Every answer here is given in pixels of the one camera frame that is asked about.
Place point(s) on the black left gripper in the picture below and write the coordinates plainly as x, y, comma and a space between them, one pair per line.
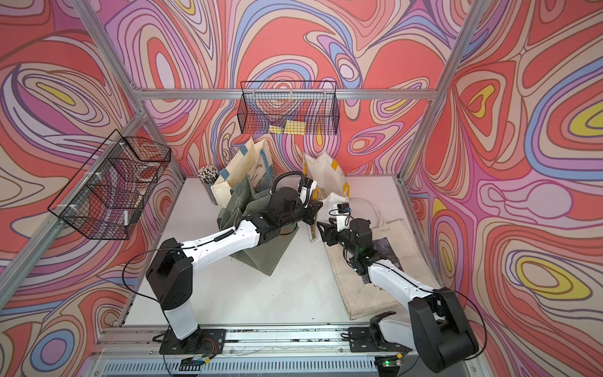
312, 210

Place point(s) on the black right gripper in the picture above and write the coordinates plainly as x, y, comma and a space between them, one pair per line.
330, 232

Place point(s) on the cream bag with yellow handles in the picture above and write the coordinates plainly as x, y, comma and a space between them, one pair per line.
332, 186

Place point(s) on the cream canvas bag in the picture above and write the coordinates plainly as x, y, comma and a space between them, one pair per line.
398, 272

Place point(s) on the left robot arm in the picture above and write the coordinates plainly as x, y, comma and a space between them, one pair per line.
174, 265

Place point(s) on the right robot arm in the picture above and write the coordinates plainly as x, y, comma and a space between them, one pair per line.
433, 322

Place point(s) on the green canvas bag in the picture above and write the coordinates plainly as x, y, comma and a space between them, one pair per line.
247, 205

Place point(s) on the yellow sticky note pad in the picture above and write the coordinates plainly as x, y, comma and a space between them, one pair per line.
294, 127

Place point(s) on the clear cup of pencils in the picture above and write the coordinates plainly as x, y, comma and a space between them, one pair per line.
208, 176

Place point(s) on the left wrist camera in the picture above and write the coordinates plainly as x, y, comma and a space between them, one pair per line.
306, 188

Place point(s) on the cream bag with blue handles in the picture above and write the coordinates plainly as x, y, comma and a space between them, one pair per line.
254, 162

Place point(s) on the black wire basket, back wall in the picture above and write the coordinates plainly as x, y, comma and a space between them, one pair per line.
265, 106

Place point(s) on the black wire basket, wall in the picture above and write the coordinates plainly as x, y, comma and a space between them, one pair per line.
121, 174
265, 106

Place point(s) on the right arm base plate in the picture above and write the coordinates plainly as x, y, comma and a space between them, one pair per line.
367, 339

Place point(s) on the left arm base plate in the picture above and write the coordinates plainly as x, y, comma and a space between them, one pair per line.
203, 341

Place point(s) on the black wire basket, left wall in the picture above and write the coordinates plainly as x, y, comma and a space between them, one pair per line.
121, 174

